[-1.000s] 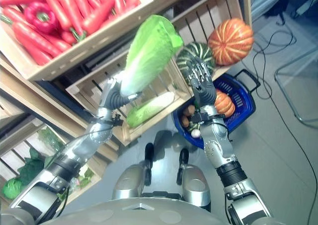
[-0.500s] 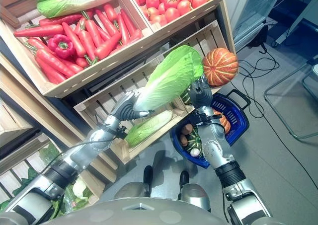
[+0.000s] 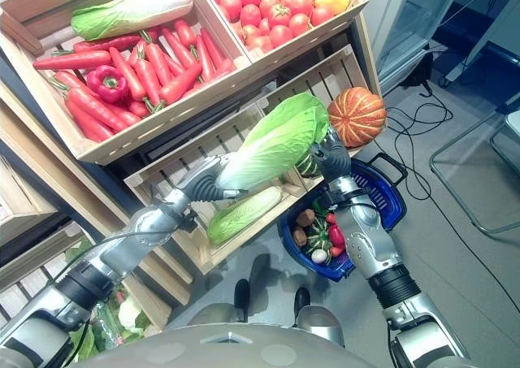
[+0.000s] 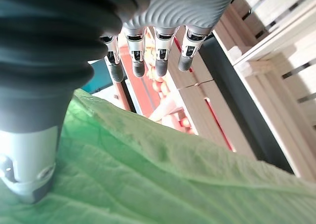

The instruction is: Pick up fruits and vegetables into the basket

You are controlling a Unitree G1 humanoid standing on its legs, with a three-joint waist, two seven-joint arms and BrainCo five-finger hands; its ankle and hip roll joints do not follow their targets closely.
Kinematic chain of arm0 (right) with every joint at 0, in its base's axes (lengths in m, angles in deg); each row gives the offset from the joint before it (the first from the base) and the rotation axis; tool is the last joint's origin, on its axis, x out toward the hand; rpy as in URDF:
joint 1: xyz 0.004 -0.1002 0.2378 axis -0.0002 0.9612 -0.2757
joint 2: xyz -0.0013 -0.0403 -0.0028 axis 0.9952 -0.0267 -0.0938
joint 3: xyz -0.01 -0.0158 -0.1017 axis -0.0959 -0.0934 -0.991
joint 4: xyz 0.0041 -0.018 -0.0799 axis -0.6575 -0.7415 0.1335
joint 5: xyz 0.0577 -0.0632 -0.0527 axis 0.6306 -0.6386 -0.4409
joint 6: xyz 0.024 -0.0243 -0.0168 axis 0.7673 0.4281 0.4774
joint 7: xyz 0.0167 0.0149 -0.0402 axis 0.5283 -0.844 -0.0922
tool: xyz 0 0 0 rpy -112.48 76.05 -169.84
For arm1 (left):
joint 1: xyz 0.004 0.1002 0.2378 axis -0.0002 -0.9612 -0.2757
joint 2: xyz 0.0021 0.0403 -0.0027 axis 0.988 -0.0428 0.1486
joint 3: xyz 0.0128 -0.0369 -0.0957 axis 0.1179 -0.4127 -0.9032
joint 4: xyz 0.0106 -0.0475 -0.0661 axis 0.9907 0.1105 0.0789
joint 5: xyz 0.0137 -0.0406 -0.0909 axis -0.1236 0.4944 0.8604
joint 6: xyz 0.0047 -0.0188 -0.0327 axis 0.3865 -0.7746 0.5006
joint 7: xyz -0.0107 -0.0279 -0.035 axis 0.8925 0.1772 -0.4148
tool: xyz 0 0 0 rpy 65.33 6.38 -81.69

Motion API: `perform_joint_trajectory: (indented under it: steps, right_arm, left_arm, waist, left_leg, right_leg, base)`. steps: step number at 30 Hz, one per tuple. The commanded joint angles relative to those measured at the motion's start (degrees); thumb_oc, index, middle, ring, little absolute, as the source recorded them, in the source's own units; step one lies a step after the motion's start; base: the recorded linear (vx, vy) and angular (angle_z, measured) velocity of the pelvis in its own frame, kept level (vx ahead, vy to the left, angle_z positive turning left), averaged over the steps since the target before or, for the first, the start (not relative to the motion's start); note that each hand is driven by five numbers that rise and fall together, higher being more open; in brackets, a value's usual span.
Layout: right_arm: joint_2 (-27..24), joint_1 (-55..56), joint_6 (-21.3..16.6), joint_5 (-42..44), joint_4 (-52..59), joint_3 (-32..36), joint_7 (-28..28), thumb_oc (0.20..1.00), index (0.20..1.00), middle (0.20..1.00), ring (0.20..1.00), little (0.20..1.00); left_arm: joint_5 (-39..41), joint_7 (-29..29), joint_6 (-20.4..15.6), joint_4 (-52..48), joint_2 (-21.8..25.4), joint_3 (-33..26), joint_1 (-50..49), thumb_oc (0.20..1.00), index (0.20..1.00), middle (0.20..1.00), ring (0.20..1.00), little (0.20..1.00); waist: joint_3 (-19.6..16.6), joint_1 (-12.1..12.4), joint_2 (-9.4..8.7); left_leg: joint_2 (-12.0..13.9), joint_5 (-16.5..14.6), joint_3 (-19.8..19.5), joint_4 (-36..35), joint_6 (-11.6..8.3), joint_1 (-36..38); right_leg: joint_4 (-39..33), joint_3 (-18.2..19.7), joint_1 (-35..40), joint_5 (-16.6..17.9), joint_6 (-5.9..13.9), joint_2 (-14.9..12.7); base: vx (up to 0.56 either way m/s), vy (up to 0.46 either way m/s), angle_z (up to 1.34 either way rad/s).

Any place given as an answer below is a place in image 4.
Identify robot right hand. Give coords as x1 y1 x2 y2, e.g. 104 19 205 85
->
0 0 241 205

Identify green leafy cabbage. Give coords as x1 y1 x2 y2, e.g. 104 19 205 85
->
0 88 316 224

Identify teal box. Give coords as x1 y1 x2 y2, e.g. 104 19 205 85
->
80 59 114 94

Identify orange fruit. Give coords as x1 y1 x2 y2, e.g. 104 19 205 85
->
179 117 193 129

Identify wooden crate with red lining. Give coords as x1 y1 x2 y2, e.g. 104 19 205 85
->
117 26 257 160

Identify light slatted wooden crate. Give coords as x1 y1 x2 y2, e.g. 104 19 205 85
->
213 0 316 64
234 44 316 183

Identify black shelf rail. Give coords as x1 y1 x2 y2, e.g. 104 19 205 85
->
198 35 301 178

